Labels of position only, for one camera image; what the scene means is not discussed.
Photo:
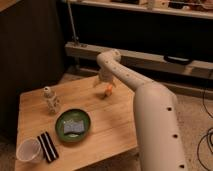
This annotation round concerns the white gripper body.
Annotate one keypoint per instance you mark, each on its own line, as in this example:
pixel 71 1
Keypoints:
pixel 105 76

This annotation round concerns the orange pepper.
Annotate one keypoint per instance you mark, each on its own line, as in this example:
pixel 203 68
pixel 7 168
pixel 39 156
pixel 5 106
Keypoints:
pixel 108 90

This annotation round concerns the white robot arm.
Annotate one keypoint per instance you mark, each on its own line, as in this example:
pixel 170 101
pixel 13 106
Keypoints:
pixel 154 106

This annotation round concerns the green round plate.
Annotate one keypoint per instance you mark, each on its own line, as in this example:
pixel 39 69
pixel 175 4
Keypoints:
pixel 72 115

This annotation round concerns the metal stand pole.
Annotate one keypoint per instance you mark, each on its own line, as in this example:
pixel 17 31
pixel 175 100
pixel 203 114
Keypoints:
pixel 74 37

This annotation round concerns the blue grey sponge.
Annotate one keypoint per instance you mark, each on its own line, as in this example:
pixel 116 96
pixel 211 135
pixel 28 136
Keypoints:
pixel 72 127

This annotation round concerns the wooden shelf unit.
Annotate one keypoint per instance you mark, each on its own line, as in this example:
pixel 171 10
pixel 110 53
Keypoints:
pixel 144 36

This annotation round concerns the clear plastic cup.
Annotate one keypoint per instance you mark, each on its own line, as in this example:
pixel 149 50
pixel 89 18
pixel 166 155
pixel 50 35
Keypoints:
pixel 30 151

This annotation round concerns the black handle on shelf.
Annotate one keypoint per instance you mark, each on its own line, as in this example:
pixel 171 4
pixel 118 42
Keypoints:
pixel 180 61

